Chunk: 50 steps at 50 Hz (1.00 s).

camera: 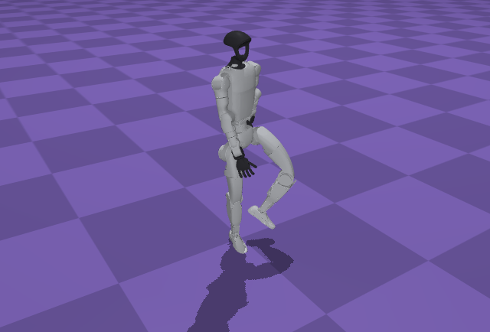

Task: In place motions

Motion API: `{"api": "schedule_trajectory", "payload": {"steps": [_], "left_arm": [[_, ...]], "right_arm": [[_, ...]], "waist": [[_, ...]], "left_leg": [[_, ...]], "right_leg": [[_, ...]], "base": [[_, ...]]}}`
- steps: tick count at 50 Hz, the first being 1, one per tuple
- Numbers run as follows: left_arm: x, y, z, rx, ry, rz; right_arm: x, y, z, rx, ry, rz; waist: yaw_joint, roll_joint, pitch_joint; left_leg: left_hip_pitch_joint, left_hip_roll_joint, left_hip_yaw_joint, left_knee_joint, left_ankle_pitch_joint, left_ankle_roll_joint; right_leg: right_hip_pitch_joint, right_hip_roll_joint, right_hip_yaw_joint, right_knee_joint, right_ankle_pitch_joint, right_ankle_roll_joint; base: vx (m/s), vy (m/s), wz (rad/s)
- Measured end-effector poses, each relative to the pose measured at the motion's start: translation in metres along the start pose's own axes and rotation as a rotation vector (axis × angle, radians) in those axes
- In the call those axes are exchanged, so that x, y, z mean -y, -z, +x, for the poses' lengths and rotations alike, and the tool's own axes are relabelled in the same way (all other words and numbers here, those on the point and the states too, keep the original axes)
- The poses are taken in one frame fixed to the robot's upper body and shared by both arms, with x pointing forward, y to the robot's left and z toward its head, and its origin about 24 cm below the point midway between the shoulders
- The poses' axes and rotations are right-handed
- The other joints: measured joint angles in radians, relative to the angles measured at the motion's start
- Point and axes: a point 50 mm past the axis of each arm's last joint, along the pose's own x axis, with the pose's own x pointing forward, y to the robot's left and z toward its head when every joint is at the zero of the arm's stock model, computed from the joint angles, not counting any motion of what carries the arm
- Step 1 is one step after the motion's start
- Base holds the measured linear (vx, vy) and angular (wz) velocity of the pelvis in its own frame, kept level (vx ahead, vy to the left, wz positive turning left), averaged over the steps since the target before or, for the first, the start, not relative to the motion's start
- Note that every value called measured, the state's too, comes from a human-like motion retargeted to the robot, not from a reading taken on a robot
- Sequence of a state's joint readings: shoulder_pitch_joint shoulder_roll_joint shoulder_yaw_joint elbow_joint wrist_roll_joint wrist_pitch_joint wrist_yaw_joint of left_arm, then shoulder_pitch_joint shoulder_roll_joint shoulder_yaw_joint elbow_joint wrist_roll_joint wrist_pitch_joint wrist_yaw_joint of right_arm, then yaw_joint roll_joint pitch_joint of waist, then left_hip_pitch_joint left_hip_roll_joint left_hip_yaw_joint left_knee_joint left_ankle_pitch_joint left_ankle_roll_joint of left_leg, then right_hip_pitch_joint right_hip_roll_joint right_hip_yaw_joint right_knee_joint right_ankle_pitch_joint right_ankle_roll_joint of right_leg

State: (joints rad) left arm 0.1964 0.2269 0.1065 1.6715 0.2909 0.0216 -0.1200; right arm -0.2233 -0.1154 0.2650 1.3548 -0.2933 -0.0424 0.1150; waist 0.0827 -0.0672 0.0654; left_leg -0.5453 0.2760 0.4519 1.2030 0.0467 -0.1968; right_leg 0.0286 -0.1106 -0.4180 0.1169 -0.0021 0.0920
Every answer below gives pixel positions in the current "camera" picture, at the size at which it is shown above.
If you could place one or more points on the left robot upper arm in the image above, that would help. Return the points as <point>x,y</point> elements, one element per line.
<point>257,69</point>

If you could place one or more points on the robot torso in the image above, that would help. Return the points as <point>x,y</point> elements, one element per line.
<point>241,99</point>

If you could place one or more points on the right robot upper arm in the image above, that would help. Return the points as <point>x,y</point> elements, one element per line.
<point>220,84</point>

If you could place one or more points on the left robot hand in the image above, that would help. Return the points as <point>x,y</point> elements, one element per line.
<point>251,121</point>

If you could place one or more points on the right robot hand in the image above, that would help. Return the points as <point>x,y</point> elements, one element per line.
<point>243,165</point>

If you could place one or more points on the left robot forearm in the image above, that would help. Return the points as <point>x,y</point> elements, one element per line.
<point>254,110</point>

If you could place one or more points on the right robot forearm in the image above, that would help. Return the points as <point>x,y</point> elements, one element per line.
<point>231,134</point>

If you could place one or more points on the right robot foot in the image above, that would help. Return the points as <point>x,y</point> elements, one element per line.
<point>238,243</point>

